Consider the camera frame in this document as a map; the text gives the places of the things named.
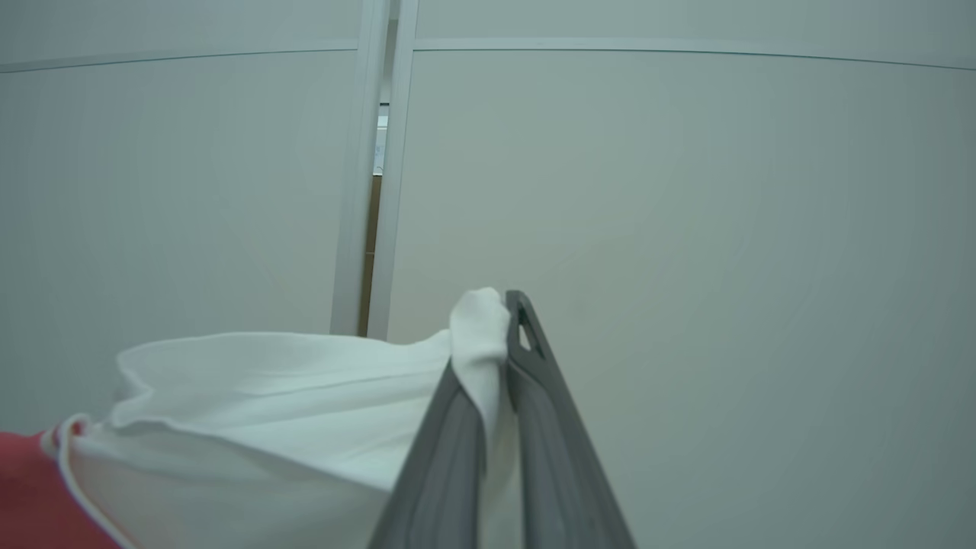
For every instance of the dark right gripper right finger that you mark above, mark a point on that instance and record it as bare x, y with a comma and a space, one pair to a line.
557, 473

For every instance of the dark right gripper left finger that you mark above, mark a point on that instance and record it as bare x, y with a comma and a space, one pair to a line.
446, 473

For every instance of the red white basketball shorts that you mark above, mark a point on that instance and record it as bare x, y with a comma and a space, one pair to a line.
267, 396

